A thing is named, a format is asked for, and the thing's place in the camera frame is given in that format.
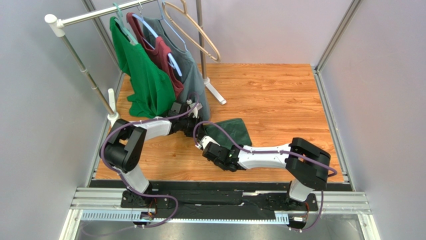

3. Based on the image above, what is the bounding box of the dark green cloth napkin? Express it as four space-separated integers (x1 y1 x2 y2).
204 118 253 149

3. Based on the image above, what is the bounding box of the aluminium front frame rail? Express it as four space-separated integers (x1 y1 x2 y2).
60 180 380 240

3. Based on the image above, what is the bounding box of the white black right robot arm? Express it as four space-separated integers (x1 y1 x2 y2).
196 136 337 202

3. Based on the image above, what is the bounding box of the maroon hanging shirt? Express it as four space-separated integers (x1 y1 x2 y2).
126 13 184 97

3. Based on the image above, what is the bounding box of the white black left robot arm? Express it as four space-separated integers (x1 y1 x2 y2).
99 99 203 196

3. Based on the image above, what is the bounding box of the white metal clothes rack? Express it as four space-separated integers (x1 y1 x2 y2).
44 0 228 132

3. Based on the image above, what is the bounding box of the green hanging t-shirt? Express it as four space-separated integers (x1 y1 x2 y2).
109 16 176 118

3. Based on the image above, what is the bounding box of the teal plastic hanger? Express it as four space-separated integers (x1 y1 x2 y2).
113 2 139 46

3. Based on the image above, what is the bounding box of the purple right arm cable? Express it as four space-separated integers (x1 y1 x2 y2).
192 120 338 233

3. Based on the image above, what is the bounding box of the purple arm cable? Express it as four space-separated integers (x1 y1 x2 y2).
81 91 201 238
192 120 338 233

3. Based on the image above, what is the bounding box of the grey-blue hanging shirt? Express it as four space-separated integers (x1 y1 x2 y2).
144 17 211 121

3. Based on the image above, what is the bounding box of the beige wooden hanger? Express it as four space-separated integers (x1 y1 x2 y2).
160 0 223 63

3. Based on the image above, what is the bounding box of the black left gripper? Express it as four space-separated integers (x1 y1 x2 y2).
179 115 207 139

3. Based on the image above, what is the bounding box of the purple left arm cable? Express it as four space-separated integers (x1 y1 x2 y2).
81 91 201 238

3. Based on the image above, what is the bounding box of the aluminium frame rail right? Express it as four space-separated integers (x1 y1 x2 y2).
312 0 363 192

